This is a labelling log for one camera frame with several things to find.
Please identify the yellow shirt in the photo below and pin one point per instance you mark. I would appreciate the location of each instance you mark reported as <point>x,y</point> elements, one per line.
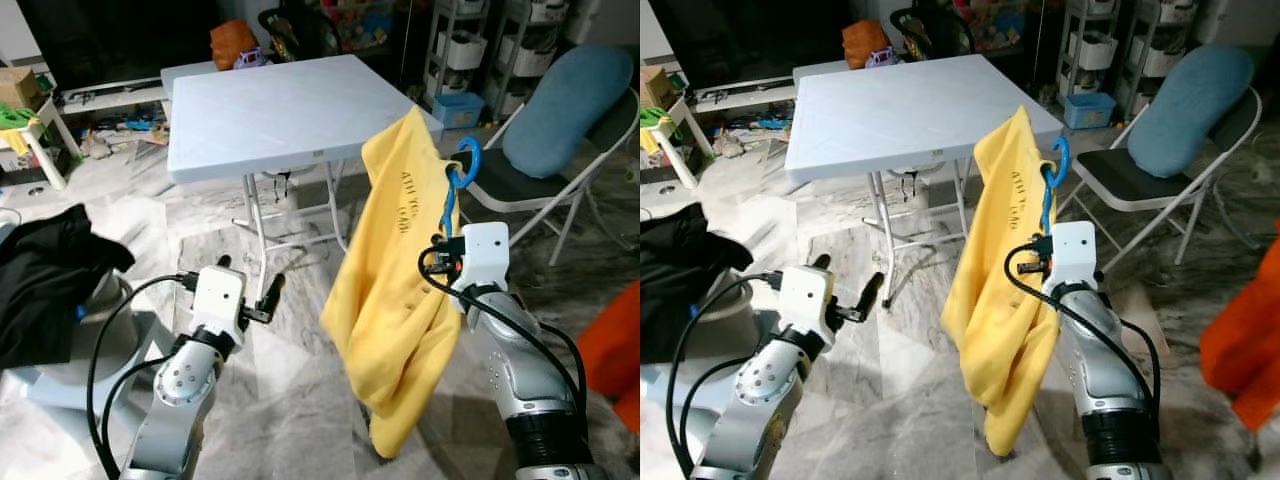
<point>1000,300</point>
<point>395,300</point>

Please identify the blue plastic hanger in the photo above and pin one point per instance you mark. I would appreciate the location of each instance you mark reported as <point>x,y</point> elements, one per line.
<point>474,150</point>
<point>1063,152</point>

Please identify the black garment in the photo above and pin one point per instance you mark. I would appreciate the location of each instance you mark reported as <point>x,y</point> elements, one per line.
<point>685,280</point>
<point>50,280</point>

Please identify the white grey folding chair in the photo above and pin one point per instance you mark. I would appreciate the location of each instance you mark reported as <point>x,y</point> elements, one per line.
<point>505,185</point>
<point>1120,180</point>

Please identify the pale blue plastic chair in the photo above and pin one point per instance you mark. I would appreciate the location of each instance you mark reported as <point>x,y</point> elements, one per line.
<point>100,330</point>

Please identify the blue plastic bin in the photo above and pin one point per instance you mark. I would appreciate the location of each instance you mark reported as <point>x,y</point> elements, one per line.
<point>458,108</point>
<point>1090,108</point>

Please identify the white folding table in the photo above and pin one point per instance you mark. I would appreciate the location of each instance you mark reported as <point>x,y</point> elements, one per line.
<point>910,110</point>
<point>290,110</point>

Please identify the small white side table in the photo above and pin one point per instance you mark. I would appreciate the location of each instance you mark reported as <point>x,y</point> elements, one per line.
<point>45,140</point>
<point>690,140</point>

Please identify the white television stand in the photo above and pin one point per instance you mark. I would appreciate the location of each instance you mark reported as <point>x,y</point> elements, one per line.
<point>745,97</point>
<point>110,97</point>

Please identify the blue cushion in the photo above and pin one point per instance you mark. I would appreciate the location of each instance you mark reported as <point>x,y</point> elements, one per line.
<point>565,110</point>
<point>1190,110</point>

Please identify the orange shirt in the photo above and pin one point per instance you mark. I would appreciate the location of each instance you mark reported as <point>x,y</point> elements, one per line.
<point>615,350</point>
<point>1245,340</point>

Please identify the small pale blue table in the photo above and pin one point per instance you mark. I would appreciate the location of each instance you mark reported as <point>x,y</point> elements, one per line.
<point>815,70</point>
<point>185,70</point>

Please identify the purple toy car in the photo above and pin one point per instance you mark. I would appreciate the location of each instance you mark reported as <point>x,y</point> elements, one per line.
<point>880,58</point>
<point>250,58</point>

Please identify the grey shelf rack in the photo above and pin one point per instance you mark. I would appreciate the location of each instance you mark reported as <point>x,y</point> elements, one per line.
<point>460,50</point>
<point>1090,50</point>

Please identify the orange bag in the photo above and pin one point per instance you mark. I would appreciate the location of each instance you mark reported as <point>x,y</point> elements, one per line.
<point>865,42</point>
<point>233,42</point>

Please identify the black television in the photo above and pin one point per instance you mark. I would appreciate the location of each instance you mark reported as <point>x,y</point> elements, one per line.
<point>110,40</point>
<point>745,40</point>

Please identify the printed cardboard box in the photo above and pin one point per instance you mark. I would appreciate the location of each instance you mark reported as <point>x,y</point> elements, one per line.
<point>655,88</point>
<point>20,88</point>

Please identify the black stroller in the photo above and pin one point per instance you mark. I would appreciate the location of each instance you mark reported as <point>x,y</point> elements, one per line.
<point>295,30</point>
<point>925,30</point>

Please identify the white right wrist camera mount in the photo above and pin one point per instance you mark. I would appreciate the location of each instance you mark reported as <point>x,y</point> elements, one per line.
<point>1072,255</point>
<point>482,260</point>

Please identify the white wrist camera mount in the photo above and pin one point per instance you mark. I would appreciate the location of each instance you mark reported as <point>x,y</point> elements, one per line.
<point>218,300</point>
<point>1072,255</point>
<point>805,300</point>
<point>482,260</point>

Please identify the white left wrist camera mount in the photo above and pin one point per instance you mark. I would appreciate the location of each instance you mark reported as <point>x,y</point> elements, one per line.
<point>805,300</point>
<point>218,300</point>

